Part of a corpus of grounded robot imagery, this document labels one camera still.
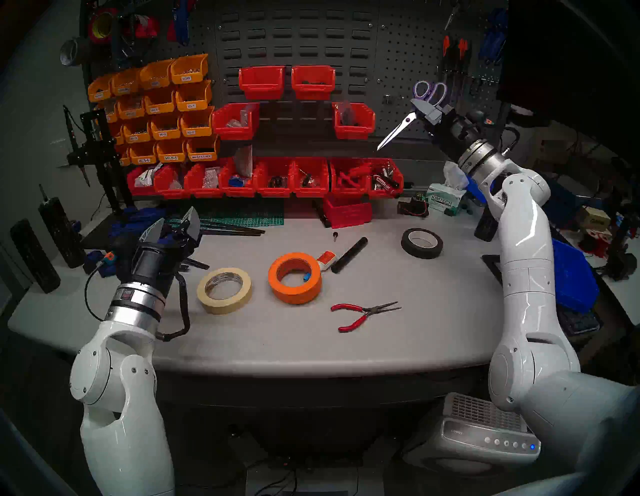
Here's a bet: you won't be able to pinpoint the orange bin labelled M3-4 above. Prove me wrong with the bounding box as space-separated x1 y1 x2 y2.
175 80 213 112

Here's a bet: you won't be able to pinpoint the green cutting mat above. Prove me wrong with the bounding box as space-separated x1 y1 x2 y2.
167 197 285 228

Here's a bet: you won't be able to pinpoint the red tape roll yellow core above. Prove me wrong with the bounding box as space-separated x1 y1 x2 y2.
88 7 120 45

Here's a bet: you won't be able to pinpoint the black keyboard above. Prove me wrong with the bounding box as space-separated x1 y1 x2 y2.
557 305 600 336

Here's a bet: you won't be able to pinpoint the orange bin labelled M2.5-5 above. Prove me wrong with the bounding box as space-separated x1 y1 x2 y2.
156 137 190 163

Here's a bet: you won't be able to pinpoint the red handled tools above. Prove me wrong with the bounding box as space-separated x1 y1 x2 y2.
336 167 373 193

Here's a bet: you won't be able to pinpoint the purple handled scissors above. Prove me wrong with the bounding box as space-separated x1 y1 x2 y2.
376 80 448 152

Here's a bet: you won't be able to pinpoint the thin black camera cable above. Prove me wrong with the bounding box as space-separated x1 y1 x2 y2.
84 260 108 321

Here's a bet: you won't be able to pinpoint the dark metal C-clamp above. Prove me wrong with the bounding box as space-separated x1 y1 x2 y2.
111 0 151 71

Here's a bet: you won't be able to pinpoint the white air purifier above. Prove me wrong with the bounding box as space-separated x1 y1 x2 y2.
402 392 542 476

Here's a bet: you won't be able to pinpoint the orange bin labelled M3X8 BAD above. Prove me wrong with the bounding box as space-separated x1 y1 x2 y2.
111 68 143 96

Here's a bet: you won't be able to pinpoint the orange bin labelled M3-8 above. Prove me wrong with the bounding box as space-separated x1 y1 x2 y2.
150 111 184 140

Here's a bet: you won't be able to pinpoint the red handled needle-nose pliers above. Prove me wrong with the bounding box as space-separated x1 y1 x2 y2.
330 301 402 333

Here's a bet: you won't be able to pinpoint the silver manual bag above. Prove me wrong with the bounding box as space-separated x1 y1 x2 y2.
234 145 254 178

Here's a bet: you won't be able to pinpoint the clear plastic parts bag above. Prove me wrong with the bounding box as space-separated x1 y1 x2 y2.
226 105 256 128

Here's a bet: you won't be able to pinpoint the beige masking tape roll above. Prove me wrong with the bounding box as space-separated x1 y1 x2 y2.
196 267 253 315

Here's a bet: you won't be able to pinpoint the Kimtech tissue box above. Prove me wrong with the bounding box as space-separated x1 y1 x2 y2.
426 161 471 217

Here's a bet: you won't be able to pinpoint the black soldering iron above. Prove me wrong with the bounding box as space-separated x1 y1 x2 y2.
62 105 92 188

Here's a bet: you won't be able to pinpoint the dark blue storage crate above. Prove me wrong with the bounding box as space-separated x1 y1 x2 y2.
542 171 601 226

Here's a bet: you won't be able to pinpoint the white crumpled packet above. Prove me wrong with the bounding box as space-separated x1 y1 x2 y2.
134 162 163 188

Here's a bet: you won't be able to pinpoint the orange bin labelled M4-6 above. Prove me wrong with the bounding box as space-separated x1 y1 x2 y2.
144 85 179 115

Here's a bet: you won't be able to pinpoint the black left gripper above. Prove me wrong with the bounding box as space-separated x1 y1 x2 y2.
122 206 202 292

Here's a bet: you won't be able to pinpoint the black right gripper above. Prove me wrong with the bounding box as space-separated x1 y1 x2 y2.
410 98 483 162

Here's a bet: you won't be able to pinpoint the orange bin labelled M3-12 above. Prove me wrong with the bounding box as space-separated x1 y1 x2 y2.
122 116 153 144

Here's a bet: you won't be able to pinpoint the bag of black parts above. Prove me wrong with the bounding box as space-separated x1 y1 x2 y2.
336 100 368 126

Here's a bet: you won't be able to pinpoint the black metal stand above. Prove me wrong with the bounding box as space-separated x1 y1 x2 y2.
66 109 136 216

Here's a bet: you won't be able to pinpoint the orange bin labelled M3X5X4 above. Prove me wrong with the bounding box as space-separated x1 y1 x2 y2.
88 74 117 102

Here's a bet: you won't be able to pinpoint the grey metal pegboard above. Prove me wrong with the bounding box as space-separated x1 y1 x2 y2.
80 0 511 151

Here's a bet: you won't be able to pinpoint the red parts bin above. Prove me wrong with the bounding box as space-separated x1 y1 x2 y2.
291 157 330 198
291 65 336 101
367 158 404 199
153 164 193 199
211 102 261 141
328 157 373 197
322 194 373 229
255 157 297 198
220 159 263 198
238 66 286 101
126 166 163 196
331 102 376 141
184 161 231 198

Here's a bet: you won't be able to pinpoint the blue plastic bin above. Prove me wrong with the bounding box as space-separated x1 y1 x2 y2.
465 175 493 206
552 238 600 314

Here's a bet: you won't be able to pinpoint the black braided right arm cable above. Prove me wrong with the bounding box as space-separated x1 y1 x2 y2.
492 126 521 158

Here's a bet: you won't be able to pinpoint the orange bin labelled M3X6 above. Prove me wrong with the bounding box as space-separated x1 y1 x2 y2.
170 54 209 85

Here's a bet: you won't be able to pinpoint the orange bin labelled M3-6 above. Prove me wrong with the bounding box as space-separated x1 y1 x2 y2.
180 106 216 138

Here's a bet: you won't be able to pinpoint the grey duct tape roll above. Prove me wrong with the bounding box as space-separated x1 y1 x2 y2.
60 36 93 67

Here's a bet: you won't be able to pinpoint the black monitor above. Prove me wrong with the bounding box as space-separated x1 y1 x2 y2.
495 0 640 166

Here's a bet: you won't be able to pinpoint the black tape roll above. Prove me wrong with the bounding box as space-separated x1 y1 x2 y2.
401 228 444 260

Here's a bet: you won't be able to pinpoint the orange tape roll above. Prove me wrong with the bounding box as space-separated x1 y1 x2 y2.
267 252 322 304

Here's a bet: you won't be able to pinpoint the small cardboard box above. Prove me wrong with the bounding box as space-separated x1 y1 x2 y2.
575 206 612 233

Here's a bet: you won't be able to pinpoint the red and black marker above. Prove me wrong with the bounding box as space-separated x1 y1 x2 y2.
372 172 402 197

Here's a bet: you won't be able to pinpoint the orange bin labelled M4-0.7 HEX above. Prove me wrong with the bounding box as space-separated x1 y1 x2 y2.
186 134 221 162

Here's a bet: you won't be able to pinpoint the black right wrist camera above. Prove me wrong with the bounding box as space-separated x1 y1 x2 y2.
460 109 496 136

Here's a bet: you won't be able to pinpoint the blue hanging spring clamp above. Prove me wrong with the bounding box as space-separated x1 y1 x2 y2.
477 10 497 62
492 7 508 67

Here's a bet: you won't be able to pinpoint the orange bin labelled M2.5-6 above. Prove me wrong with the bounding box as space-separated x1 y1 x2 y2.
128 141 160 166

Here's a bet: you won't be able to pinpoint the orange bin labelled M4X4X6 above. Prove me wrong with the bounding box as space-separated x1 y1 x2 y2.
116 92 148 120

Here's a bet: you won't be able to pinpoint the red wire spool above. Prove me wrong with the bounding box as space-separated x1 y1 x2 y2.
580 229 613 258

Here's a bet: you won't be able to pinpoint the green circuit board with wires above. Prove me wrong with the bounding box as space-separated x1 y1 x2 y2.
397 196 430 218

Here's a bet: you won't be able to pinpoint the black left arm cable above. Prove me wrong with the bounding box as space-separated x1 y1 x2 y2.
156 272 191 342

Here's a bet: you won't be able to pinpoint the silver tool holder rack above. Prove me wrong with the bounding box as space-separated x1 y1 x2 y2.
445 70 501 86

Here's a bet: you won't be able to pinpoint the short black rod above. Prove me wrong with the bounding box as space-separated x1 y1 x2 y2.
330 237 369 274

